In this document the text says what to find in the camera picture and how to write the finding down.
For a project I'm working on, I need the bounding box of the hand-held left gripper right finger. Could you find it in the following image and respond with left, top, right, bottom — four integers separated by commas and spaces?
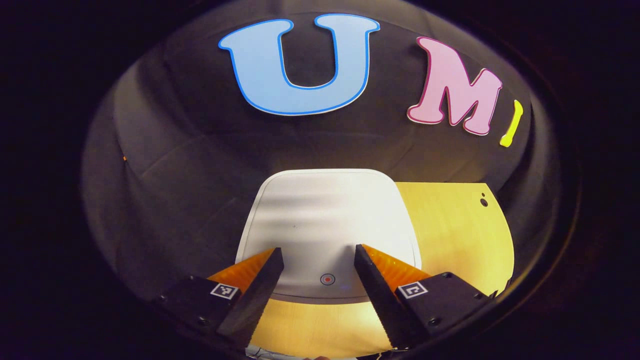
353, 243, 498, 350

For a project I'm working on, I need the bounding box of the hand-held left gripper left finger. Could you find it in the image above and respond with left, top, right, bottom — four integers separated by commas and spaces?
155, 246, 285, 349

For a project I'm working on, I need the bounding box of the white desktop garbage bin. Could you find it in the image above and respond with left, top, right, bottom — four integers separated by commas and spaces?
235, 168, 422, 305

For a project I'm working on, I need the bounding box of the wooden desktop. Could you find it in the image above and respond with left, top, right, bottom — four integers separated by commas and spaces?
247, 181, 516, 360

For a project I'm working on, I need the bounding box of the black backdrop cloth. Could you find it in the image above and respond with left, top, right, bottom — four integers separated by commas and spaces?
82, 0, 561, 311

